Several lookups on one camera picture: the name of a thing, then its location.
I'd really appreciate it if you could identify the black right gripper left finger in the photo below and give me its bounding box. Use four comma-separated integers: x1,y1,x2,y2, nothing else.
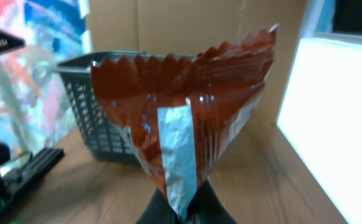
136,189,181,224

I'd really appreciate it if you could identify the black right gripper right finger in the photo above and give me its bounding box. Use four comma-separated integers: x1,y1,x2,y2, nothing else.
188,180,236,224

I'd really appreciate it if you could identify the red Top chocolate bar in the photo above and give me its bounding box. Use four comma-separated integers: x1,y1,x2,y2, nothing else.
90,26,277,221

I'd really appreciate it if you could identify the grey plastic basket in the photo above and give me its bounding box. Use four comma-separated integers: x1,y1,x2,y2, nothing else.
55,50,197,166

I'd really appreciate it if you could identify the colourful painted sheet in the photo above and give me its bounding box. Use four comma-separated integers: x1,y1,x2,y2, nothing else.
0,0,92,155

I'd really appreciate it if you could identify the brown cardboard panel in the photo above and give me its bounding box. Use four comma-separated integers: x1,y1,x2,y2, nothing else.
87,0,308,121

